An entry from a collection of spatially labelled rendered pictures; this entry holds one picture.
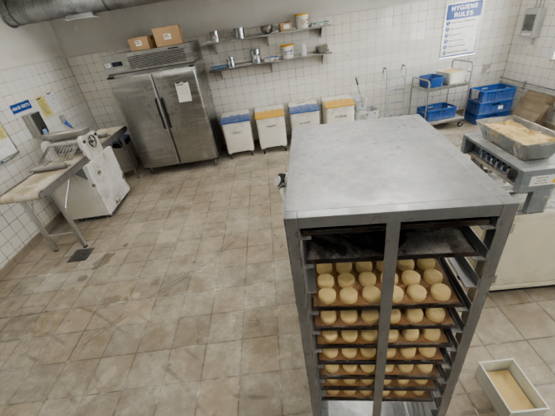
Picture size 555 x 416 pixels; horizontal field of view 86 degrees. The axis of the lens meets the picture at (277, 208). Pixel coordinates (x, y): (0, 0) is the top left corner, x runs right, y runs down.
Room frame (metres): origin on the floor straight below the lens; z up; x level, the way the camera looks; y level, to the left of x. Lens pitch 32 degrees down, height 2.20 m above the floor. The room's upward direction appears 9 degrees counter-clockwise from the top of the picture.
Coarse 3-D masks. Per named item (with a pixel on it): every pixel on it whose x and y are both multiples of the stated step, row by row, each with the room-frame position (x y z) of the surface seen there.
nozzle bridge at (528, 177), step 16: (464, 144) 2.25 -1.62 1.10; (480, 144) 2.06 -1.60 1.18; (480, 160) 2.06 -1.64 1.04; (496, 160) 1.95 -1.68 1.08; (512, 160) 1.74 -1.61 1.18; (544, 160) 1.68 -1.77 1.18; (512, 176) 1.76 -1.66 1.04; (528, 176) 1.58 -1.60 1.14; (544, 176) 1.57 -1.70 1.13; (528, 192) 1.61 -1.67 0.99; (544, 192) 1.57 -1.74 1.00; (528, 208) 1.57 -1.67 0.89; (544, 208) 1.57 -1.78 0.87
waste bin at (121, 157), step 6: (126, 138) 5.85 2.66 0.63; (114, 144) 5.67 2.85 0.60; (126, 144) 5.81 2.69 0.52; (114, 150) 5.68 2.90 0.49; (120, 150) 5.70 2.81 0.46; (132, 150) 5.94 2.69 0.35; (120, 156) 5.70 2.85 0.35; (126, 156) 5.76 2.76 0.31; (132, 156) 5.87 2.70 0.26; (120, 162) 5.70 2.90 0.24; (126, 162) 5.74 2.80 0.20; (138, 162) 5.98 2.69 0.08; (126, 168) 5.73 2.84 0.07; (132, 168) 5.79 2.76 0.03
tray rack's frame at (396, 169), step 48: (336, 144) 0.93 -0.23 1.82; (384, 144) 0.87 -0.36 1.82; (432, 144) 0.81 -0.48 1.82; (288, 192) 0.66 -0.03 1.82; (336, 192) 0.63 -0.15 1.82; (384, 192) 0.59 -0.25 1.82; (432, 192) 0.56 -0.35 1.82; (480, 192) 0.53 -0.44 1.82; (288, 240) 0.55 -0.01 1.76; (384, 288) 0.52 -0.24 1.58; (480, 288) 0.48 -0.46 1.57; (384, 336) 0.52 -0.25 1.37
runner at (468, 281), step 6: (450, 258) 0.58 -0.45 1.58; (456, 258) 0.58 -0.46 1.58; (462, 258) 0.56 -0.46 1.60; (456, 264) 0.56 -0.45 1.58; (462, 264) 0.55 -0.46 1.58; (468, 264) 0.53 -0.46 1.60; (456, 270) 0.54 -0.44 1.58; (462, 270) 0.54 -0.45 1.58; (468, 270) 0.53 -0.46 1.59; (474, 270) 0.51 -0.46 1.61; (462, 276) 0.52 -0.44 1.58; (468, 276) 0.52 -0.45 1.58; (474, 276) 0.50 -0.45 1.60; (462, 282) 0.50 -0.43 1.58; (468, 282) 0.50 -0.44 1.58; (474, 282) 0.49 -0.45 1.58
